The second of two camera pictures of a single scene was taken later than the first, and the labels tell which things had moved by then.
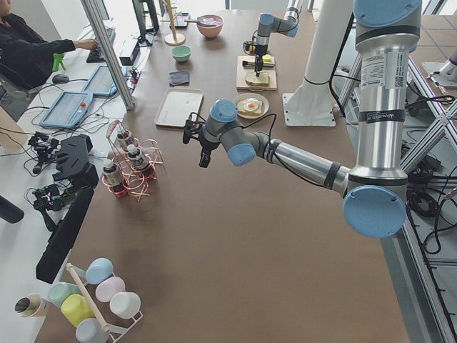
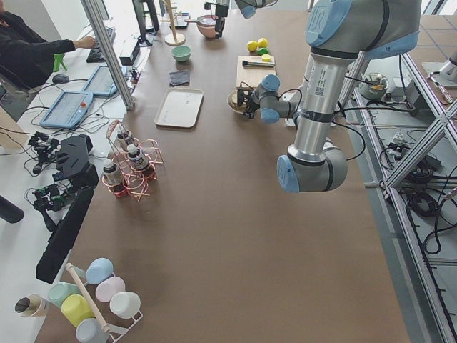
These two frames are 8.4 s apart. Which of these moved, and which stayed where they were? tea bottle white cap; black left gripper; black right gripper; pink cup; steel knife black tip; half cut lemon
Moved: black left gripper; black right gripper
Stayed: steel knife black tip; tea bottle white cap; pink cup; half cut lemon
